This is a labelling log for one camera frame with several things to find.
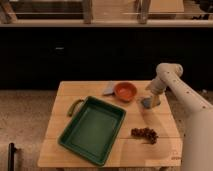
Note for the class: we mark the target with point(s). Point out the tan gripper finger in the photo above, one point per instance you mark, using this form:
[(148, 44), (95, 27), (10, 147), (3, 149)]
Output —
[(155, 100)]

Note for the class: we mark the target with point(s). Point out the blue sponge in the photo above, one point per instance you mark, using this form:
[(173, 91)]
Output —
[(147, 102)]

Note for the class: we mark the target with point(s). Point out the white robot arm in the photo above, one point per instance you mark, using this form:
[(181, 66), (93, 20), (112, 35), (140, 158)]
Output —
[(197, 150)]

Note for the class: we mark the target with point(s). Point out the green rectangular tray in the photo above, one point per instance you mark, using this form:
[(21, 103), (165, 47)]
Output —
[(93, 130)]

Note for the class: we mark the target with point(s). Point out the orange bowl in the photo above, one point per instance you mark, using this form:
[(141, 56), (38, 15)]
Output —
[(125, 91)]

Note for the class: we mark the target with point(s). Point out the bunch of red grapes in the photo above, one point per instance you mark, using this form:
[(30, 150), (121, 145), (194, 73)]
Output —
[(146, 133)]

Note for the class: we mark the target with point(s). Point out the wooden folding table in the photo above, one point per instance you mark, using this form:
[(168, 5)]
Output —
[(127, 151)]

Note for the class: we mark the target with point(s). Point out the green pepper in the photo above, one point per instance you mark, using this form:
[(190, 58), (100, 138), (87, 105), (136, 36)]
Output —
[(73, 106)]

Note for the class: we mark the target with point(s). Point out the dark counter cabinet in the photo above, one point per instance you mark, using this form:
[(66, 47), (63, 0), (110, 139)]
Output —
[(42, 57)]

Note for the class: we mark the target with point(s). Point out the black pole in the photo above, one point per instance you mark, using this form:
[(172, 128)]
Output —
[(11, 153)]

